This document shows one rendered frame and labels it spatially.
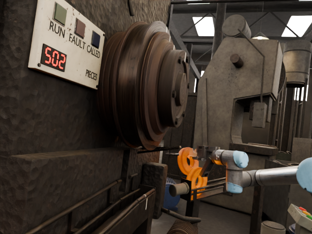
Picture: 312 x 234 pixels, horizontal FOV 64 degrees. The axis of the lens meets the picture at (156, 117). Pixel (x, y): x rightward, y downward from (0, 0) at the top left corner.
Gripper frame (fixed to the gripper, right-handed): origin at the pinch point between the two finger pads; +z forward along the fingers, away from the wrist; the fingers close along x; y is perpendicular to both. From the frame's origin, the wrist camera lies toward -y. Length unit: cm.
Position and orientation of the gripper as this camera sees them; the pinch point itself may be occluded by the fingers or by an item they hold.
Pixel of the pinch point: (188, 157)
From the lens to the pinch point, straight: 145.5
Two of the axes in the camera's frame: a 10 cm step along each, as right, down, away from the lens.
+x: -7.8, -1.6, -6.1
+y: 1.0, -9.9, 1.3
